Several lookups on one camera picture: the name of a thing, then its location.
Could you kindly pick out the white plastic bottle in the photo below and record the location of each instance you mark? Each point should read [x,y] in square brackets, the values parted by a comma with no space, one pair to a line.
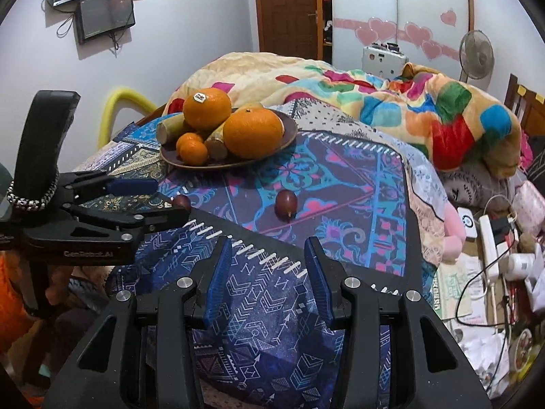
[521,266]

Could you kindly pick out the white square device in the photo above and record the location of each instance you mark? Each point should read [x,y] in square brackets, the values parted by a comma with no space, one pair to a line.
[467,221]

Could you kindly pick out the large orange with sticker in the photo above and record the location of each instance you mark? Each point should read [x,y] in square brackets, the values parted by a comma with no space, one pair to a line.
[208,113]

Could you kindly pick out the large plain orange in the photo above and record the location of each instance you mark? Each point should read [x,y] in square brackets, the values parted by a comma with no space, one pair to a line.
[253,134]

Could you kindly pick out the long sugarcane piece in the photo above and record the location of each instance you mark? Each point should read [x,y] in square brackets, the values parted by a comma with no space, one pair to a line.
[170,130]

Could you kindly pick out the purple plate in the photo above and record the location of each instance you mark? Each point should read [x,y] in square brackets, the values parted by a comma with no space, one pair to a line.
[287,130]

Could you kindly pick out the white box with items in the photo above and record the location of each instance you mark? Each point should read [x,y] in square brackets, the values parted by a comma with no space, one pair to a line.
[383,61]

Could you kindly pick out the small patterned bowl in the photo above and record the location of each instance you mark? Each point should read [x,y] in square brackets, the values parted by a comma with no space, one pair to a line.
[523,349]

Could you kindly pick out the grey patterned cloth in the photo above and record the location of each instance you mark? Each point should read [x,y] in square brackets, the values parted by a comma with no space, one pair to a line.
[472,183]

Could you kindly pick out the blue patterned bedspread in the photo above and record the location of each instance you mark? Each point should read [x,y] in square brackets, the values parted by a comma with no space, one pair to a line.
[264,349]

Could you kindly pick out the standing electric fan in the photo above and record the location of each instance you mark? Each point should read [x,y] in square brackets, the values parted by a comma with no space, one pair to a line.
[476,55]

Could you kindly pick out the small tangerine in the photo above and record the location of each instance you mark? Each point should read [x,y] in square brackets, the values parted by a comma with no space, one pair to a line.
[187,138]
[193,153]

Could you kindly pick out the white power strip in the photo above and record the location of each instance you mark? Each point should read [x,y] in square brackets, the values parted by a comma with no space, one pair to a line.
[489,247]

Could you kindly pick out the yellow foam tube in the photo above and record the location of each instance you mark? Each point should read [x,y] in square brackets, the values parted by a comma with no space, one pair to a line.
[110,106]

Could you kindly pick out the colourful patchwork quilt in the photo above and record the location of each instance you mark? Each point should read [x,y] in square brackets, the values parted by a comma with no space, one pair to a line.
[340,85]

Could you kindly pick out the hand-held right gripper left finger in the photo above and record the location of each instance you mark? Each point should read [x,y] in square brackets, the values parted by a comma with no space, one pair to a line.
[217,281]

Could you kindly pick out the wooden bed headboard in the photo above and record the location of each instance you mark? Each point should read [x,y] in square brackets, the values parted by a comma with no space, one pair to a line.
[526,98]

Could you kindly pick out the small wall-mounted monitor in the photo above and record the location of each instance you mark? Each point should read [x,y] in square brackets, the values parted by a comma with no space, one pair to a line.
[106,15]

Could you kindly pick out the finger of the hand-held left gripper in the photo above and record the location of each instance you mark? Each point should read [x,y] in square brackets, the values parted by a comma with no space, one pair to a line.
[162,217]
[132,186]

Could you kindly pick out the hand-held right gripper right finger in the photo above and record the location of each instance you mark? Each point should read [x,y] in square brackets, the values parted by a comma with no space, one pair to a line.
[319,281]

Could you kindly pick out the dark purple passion fruit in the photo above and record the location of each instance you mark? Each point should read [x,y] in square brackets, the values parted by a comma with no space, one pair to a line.
[285,205]
[182,202]

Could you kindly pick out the orange cloth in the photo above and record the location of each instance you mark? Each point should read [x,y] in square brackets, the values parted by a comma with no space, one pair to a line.
[12,298]

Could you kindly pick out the wardrobe with heart-sticker sliding doors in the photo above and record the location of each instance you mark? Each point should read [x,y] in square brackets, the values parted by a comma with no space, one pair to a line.
[400,0]

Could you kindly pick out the brown wooden door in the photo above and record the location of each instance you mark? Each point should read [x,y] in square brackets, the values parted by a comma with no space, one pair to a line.
[289,8]

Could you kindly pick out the pink cloth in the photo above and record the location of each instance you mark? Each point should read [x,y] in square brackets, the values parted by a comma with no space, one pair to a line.
[530,204]

